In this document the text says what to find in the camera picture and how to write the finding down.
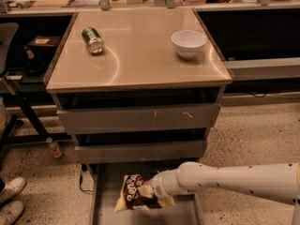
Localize grey drawer cabinet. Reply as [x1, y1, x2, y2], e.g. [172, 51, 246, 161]
[43, 7, 234, 225]

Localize white bowl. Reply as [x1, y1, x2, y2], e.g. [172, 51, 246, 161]
[171, 30, 207, 59]

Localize middle drawer front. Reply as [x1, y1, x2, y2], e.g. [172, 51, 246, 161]
[75, 140, 207, 164]

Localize grey office chair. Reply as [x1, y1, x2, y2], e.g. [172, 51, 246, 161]
[0, 22, 19, 151]

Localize white shoe lower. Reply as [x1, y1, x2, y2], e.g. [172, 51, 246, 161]
[0, 201, 24, 225]

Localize black box with label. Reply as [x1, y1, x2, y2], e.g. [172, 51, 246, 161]
[27, 36, 61, 48]

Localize brown chip bag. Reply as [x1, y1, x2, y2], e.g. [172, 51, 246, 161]
[114, 174, 166, 213]

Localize top drawer front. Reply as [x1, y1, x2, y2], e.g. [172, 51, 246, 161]
[57, 103, 220, 134]

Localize green soda can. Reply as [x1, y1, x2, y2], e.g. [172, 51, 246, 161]
[82, 27, 104, 54]

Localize open bottom drawer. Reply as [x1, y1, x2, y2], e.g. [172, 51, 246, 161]
[88, 160, 203, 225]

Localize small plastic bottle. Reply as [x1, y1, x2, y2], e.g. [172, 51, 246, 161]
[46, 137, 63, 158]

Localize black cable on floor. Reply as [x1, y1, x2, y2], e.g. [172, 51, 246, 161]
[78, 163, 94, 195]

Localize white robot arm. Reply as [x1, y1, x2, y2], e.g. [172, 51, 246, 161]
[138, 162, 300, 225]

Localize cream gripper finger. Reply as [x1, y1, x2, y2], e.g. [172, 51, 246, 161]
[158, 197, 175, 208]
[138, 185, 154, 199]

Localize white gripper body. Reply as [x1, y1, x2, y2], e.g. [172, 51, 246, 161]
[146, 172, 170, 200]

